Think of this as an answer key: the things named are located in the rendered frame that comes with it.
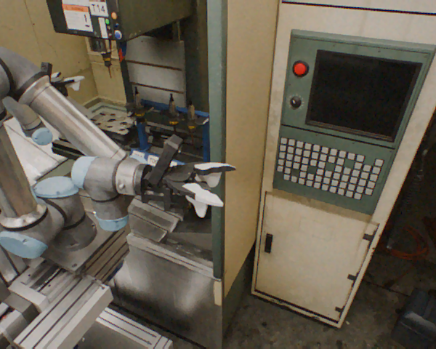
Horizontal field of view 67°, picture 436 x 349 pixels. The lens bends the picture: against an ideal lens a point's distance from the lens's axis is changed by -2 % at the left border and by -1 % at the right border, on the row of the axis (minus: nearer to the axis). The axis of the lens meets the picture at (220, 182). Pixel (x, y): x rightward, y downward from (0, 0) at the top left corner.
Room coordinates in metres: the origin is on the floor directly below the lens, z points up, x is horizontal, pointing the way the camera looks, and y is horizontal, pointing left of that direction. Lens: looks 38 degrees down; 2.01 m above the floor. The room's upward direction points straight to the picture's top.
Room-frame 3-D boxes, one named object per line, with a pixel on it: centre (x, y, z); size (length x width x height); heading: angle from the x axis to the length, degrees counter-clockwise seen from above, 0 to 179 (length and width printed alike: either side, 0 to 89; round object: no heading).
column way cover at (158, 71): (2.32, 0.46, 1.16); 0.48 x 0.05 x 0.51; 65
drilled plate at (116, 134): (1.94, 0.67, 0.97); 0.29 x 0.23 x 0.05; 65
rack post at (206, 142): (1.57, 0.07, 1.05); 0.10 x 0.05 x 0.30; 155
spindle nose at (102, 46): (1.92, 0.65, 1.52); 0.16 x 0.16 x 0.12
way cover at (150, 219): (1.47, 0.64, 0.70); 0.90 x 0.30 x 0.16; 65
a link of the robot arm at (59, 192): (0.78, 0.50, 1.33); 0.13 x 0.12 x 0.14; 169
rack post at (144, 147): (1.76, 0.47, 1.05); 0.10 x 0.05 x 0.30; 155
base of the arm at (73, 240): (0.78, 0.50, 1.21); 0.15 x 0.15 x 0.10
